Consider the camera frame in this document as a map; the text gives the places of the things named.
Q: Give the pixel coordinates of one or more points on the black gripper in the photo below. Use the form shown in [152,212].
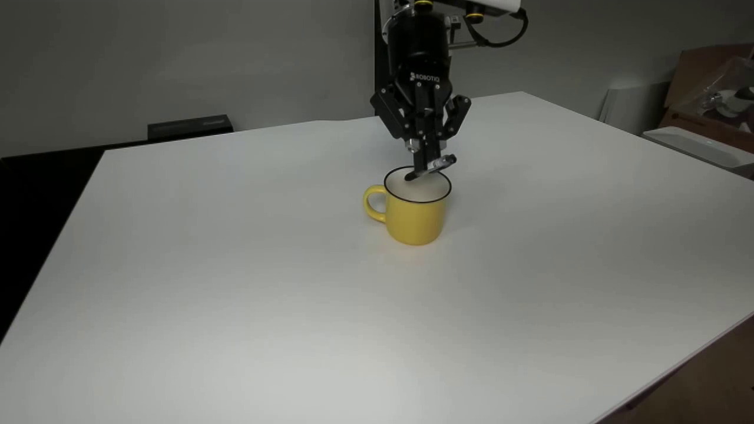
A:
[417,78]

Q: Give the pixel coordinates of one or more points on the black box behind table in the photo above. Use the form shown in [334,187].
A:
[189,129]

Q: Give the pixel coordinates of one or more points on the black and silver pen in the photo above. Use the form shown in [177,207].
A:
[433,167]

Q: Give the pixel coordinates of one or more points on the brown cardboard box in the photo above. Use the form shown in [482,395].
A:
[702,96]

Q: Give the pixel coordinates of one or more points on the dark pillar with poster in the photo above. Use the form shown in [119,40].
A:
[382,66]

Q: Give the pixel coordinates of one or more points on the white foam board stack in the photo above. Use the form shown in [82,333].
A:
[700,146]

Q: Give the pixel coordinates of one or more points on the yellow enamel mug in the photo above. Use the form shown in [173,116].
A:
[410,207]

